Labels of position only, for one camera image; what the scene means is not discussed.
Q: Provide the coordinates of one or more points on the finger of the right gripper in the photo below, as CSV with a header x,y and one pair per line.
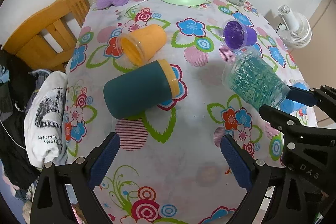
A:
x,y
285,123
305,97

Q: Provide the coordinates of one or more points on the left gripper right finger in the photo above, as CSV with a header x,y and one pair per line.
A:
x,y
251,175

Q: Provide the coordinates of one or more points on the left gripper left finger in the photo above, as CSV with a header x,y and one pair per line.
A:
x,y
89,172

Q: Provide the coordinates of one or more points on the teal glitter clear cup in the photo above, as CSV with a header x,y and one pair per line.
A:
x,y
251,78

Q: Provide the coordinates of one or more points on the dark teal yellow-lined cup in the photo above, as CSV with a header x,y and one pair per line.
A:
x,y
145,87

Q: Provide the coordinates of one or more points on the purple plastic cup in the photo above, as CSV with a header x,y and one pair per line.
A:
x,y
236,35

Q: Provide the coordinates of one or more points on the orange plastic cup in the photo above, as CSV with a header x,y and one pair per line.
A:
x,y
141,45

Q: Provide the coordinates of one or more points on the white printed t-shirt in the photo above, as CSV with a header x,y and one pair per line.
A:
x,y
43,123

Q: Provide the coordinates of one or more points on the white floor fan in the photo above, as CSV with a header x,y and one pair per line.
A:
x,y
297,32

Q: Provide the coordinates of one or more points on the dark clothes pile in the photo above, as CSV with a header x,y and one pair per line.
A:
x,y
19,86

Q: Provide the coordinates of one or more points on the wooden chair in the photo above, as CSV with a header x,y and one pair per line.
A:
x,y
44,40

